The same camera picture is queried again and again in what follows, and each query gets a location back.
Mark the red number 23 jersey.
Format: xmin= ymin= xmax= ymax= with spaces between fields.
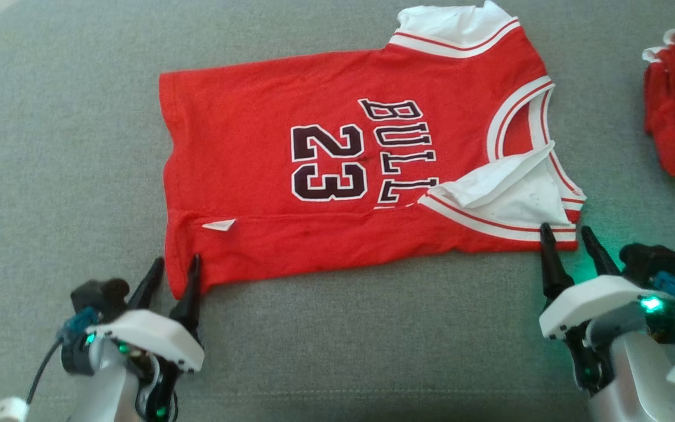
xmin=158 ymin=0 xmax=587 ymax=300

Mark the white left cable tag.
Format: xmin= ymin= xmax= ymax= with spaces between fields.
xmin=0 ymin=397 xmax=30 ymax=422

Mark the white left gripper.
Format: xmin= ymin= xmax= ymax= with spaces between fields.
xmin=86 ymin=253 xmax=205 ymax=373

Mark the blue-plug left camera cable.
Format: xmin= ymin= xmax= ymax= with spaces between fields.
xmin=25 ymin=306 xmax=101 ymax=406

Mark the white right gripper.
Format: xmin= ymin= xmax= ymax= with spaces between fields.
xmin=540 ymin=223 xmax=666 ymax=341

